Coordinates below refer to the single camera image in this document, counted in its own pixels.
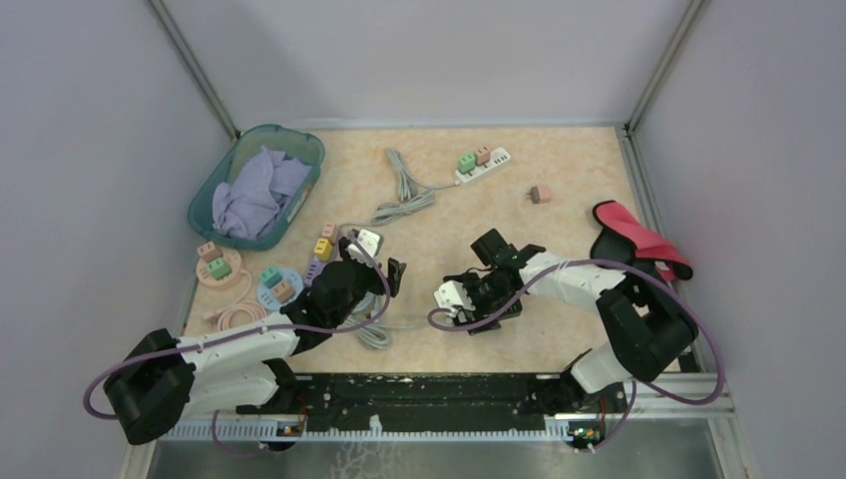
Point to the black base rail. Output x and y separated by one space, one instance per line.
441 403

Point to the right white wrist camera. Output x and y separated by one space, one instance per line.
453 297

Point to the black power strip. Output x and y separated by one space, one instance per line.
482 313

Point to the red and black cloth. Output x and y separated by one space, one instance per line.
623 238

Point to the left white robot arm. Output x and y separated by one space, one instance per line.
166 379

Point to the pink round socket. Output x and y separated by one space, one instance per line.
235 263

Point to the yellow plug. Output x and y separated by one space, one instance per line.
323 250

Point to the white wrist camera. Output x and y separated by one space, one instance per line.
453 297
367 244

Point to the blue round socket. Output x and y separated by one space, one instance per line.
278 286

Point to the white power strip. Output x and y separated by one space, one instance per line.
500 158

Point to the purple cloth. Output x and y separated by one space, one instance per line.
248 207

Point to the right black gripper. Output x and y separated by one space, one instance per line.
468 280

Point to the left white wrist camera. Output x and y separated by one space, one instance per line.
367 244

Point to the purple power strip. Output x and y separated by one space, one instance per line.
313 270

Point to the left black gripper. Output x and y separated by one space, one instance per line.
378 285

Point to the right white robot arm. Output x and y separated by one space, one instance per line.
647 328

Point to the teal plastic basin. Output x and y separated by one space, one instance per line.
306 147

